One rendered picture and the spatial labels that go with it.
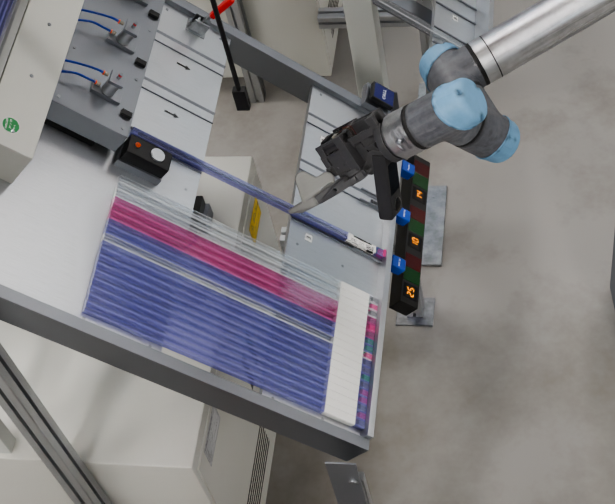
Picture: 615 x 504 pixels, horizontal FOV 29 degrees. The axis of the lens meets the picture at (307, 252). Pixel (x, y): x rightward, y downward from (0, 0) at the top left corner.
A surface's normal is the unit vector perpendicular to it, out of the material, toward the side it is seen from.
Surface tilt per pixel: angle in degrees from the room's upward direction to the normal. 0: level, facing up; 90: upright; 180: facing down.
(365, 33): 90
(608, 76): 0
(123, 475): 90
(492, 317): 0
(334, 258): 43
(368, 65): 90
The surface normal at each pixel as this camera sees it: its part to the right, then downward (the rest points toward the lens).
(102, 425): -0.15, -0.58
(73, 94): 0.55, -0.41
